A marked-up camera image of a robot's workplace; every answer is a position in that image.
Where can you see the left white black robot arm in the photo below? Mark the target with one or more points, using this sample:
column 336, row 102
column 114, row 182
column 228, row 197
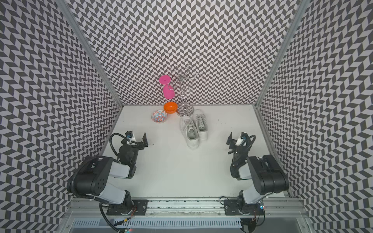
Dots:
column 91, row 178

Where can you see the pink plastic wine glass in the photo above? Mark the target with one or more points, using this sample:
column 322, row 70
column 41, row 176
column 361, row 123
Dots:
column 168, row 90

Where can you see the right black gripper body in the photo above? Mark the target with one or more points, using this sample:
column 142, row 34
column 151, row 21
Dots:
column 232, row 146

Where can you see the white sneaker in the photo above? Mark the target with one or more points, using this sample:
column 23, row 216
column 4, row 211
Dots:
column 189, row 132
column 200, row 121

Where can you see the chrome glass holder stand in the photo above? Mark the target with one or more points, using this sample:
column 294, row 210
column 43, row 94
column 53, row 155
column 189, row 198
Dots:
column 182, row 76

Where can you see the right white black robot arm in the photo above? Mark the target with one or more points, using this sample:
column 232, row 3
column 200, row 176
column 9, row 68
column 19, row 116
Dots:
column 265, row 173

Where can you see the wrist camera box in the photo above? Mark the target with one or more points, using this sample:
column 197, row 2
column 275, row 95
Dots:
column 130, row 136
column 242, row 139

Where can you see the orange plastic bowl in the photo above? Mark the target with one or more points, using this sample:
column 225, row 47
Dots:
column 170, row 107

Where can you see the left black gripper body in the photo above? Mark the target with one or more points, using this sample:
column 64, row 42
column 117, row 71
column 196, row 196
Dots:
column 139, row 146

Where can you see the patterned small bowl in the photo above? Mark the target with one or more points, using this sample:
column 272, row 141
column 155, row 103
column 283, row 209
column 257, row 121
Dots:
column 159, row 116

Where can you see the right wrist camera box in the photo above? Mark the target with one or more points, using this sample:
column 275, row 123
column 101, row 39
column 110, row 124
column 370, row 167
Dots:
column 242, row 139

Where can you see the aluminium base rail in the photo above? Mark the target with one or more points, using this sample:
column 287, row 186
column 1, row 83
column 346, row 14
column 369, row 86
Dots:
column 218, row 207

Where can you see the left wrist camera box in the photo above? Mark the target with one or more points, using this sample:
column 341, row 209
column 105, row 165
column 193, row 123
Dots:
column 130, row 136

